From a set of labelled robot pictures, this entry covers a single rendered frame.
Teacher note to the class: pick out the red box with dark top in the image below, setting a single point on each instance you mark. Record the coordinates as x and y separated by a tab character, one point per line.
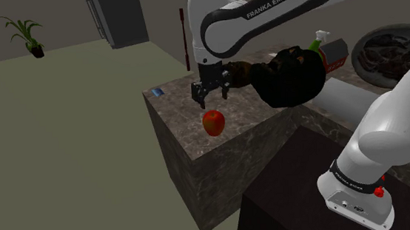
336	56

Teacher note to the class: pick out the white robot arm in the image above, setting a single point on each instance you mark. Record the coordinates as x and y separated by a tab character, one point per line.
390	130

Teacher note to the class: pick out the dark door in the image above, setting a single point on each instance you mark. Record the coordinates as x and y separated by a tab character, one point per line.
122	15

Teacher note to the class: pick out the green potted plant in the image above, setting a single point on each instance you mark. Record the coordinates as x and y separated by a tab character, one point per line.
27	35

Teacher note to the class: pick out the dark round basin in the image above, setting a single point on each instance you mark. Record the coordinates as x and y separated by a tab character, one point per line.
385	57

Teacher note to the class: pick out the green spray bottle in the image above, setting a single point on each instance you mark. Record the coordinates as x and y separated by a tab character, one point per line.
316	45

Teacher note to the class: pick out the small blue card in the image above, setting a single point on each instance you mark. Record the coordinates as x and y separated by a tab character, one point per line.
158	92

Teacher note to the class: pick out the thin red rod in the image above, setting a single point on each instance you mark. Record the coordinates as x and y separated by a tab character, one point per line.
184	40

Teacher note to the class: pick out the dark robot stand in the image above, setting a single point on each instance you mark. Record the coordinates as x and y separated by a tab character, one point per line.
289	188

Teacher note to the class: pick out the black and brown rounded object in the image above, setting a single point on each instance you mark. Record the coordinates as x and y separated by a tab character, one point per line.
289	81

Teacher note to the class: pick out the red apple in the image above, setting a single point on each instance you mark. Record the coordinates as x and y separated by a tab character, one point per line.
213	123

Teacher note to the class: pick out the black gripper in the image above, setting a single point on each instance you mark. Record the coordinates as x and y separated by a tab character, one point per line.
210	82

